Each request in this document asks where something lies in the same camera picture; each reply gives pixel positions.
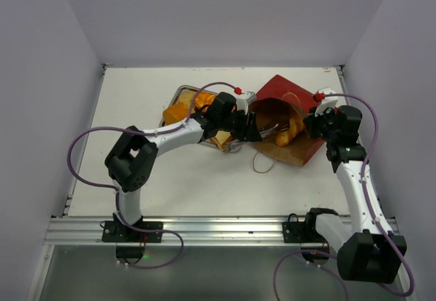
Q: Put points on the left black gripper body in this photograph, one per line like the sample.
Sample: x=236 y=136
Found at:
x=236 y=123

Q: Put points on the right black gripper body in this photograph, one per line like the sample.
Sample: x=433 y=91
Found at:
x=313 y=124

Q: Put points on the fake triangle sandwich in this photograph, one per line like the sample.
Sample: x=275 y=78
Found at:
x=221 y=139

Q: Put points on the braided orange bread loaf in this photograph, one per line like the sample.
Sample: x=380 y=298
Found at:
x=206 y=98

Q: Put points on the red brown paper bag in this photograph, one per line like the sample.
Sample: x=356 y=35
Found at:
x=281 y=106

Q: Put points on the round orange bun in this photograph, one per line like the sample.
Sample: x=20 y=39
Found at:
x=175 y=113

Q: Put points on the fake baguette loaf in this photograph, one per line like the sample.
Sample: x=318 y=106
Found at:
x=296 y=127

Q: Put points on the seeded bread slice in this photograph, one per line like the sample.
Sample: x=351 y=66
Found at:
x=186 y=97

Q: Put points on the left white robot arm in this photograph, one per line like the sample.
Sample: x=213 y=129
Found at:
x=131 y=160

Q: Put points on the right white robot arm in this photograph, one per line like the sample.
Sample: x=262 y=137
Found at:
x=367 y=250

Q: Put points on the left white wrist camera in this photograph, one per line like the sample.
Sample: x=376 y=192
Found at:
x=244 y=99

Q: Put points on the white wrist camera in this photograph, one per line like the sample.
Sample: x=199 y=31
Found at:
x=326 y=99
x=244 y=99

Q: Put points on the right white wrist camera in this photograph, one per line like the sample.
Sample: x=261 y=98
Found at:
x=326 y=99

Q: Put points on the aluminium mounting rail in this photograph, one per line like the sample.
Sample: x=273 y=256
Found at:
x=195 y=231

